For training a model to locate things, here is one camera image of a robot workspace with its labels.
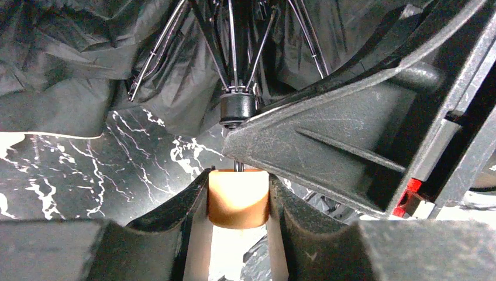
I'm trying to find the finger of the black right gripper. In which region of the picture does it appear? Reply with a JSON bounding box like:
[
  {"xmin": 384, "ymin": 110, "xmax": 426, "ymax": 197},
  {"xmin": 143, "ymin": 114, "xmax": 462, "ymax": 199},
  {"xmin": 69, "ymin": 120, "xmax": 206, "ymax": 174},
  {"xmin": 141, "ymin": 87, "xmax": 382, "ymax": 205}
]
[{"xmin": 267, "ymin": 175, "xmax": 495, "ymax": 280}]

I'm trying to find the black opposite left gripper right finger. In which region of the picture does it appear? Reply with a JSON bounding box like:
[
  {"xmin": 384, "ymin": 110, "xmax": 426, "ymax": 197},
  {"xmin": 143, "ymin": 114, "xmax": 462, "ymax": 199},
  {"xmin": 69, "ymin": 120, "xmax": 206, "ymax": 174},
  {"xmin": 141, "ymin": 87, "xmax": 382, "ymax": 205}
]
[{"xmin": 223, "ymin": 61, "xmax": 445, "ymax": 215}]

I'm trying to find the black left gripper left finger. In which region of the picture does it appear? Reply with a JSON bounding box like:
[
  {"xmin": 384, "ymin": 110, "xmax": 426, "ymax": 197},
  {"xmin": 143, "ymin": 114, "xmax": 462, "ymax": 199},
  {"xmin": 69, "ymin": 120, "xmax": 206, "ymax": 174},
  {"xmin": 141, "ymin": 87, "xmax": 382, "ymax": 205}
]
[{"xmin": 1, "ymin": 170, "xmax": 212, "ymax": 280}]

